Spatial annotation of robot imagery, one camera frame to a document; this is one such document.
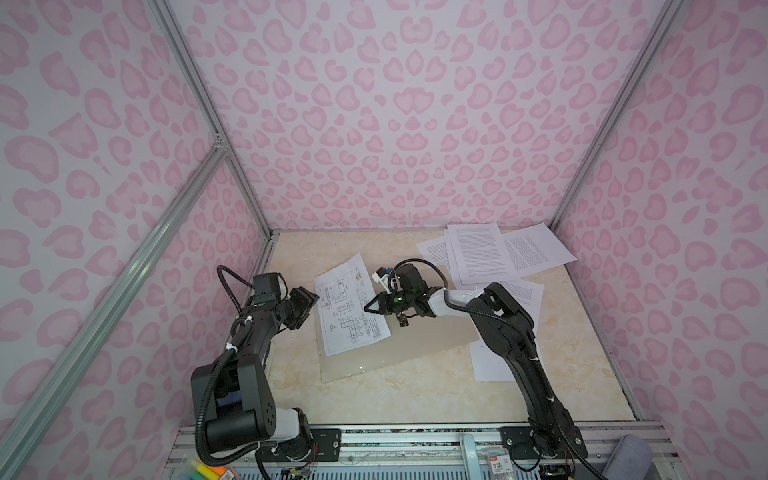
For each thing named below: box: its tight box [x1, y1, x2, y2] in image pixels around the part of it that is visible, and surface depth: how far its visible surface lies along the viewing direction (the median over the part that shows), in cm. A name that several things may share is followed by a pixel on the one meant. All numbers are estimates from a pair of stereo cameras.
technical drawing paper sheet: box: [314, 253, 392, 357], surface depth 98 cm
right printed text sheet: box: [502, 222, 578, 278], surface depth 116 cm
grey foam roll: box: [602, 434, 653, 480], surface depth 70 cm
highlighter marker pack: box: [180, 460, 241, 480], surface depth 70 cm
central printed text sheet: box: [446, 222, 520, 285], surface depth 116 cm
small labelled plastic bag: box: [486, 448, 514, 480], surface depth 70 cm
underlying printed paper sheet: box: [416, 236, 451, 275], surface depth 116 cm
